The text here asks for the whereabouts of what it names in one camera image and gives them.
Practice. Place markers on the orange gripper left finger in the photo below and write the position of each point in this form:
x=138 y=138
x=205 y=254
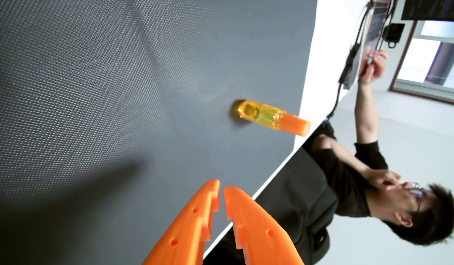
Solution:
x=186 y=228

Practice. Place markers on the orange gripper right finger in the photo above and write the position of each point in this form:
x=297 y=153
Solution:
x=260 y=235

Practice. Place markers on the yellow eyedrops bottle orange cap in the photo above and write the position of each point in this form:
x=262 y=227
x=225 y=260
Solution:
x=271 y=117

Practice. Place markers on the person's right hand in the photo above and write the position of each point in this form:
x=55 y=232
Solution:
x=385 y=179

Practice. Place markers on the person's left hand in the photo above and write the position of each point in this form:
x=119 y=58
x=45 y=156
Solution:
x=374 y=68

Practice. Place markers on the black chair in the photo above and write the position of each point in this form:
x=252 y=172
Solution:
x=297 y=198

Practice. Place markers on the person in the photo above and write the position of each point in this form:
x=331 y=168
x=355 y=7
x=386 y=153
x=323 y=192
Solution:
x=344 y=187

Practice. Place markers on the grey textured table mat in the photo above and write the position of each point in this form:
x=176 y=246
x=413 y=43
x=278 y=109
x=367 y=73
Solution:
x=120 y=103

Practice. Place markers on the person's glasses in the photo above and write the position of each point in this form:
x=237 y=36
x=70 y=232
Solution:
x=417 y=195

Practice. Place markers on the grey laptop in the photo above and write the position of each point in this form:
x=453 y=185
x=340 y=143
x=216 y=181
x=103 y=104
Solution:
x=376 y=25

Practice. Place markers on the brown framed window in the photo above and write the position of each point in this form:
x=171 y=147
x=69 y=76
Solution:
x=429 y=62

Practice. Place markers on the black power adapter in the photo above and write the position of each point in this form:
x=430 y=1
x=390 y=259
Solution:
x=393 y=32

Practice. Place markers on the black monitor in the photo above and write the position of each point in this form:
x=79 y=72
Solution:
x=431 y=9

